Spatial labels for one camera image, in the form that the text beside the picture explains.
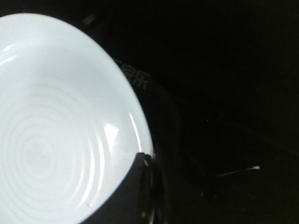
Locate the light blue plate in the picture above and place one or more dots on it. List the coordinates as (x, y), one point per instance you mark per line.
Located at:
(71, 125)

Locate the black glass gas stove top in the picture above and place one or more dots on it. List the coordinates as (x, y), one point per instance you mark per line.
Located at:
(219, 83)

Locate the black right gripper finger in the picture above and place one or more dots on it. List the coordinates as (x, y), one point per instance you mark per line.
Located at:
(134, 200)

